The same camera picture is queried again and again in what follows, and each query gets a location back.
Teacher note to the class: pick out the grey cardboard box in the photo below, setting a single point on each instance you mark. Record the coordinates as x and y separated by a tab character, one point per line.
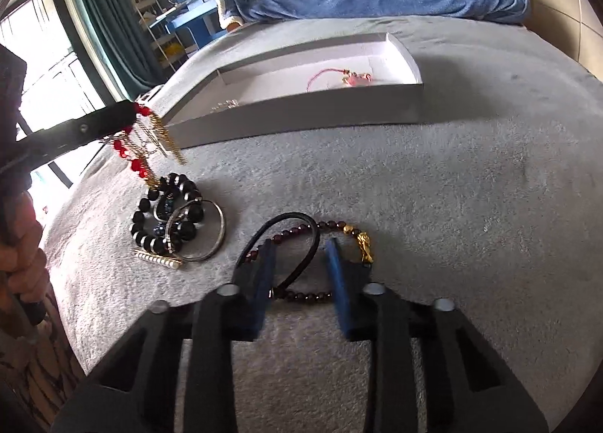
306	117

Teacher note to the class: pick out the blue desk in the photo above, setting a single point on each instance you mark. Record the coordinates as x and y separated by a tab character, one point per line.
198	28

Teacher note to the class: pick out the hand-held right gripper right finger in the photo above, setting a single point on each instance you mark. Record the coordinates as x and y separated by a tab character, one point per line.
340	287

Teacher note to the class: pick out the white rack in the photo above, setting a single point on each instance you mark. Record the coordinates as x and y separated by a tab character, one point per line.
162	42

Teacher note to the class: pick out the person's left hand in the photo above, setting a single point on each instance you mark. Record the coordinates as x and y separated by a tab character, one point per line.
26	254

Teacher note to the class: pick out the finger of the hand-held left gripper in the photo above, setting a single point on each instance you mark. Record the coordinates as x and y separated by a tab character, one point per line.
89	127

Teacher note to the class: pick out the teal curtain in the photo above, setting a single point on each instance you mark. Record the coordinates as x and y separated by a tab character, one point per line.
113	13

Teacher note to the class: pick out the silver bangle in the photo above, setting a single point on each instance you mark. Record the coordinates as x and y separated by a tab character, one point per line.
221	225

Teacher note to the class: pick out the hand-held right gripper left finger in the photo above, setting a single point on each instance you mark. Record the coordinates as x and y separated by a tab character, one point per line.
256	287

